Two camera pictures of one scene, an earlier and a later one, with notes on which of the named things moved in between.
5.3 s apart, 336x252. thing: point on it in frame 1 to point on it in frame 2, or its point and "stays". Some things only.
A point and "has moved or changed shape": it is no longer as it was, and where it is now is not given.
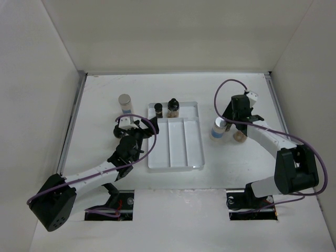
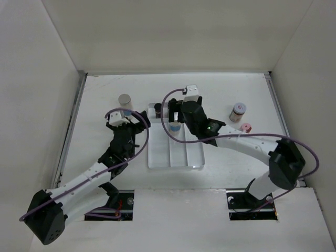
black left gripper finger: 155,122 to 141,121
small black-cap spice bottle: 158,107 stays
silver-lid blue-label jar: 218,128 has moved or changed shape
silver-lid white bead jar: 125,101 stays
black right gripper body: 229,114 to 193,129
